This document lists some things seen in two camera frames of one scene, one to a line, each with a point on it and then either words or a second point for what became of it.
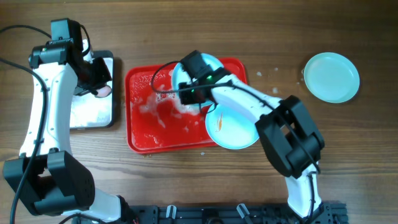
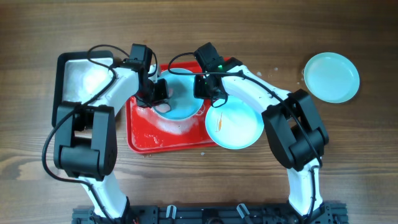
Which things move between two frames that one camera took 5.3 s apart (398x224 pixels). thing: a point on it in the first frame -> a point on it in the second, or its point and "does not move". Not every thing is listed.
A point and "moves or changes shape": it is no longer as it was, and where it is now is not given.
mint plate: x=211 y=60 moves or changes shape
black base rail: x=331 y=213 does not move
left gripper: x=94 y=76 -> x=160 y=93
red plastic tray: x=156 y=121 does not move
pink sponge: x=104 y=92 moves or changes shape
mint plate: x=331 y=77 does not move
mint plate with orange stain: x=230 y=128 does not move
